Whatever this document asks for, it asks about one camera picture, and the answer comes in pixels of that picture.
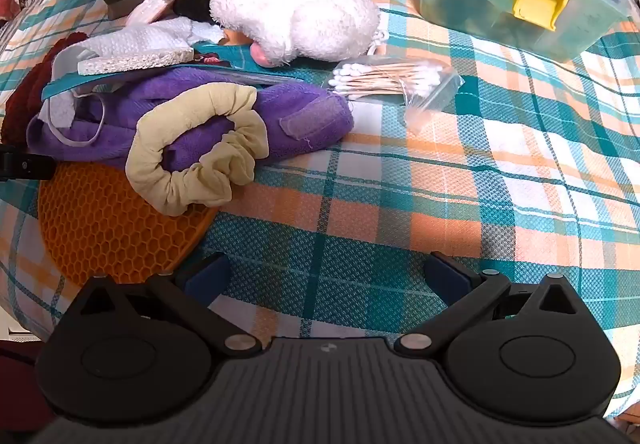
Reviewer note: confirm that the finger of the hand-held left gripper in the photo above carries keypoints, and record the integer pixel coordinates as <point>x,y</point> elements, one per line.
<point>25,164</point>

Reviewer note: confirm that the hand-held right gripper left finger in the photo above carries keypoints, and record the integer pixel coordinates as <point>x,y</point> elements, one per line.
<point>207,274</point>

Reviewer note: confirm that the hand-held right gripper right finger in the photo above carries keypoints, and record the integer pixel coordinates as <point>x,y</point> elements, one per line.
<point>447,274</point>

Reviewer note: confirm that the dark red knitted cloth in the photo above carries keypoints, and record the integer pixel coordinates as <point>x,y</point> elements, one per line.
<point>20,98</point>

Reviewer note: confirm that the orange honeycomb silicone mat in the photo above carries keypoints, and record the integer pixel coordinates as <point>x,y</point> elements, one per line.
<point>110,229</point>

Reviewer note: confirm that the beige fabric scrunchie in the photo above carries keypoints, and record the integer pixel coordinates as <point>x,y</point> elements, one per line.
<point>150,168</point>

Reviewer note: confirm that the purple towel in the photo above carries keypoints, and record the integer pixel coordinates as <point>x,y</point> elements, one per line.
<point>300,113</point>

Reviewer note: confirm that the white fluffy plush toy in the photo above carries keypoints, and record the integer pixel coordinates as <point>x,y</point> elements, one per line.
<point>300,13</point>

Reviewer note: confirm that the white face mask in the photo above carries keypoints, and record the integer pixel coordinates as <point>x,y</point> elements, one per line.
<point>57,111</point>

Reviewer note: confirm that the plaid blanket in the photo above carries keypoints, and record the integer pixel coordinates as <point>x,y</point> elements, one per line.
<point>375,194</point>

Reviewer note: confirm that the pink packet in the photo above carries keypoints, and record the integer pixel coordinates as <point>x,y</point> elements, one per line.
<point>150,8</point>

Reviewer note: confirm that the bag of cotton swabs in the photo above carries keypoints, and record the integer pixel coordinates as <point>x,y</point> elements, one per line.
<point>380,81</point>

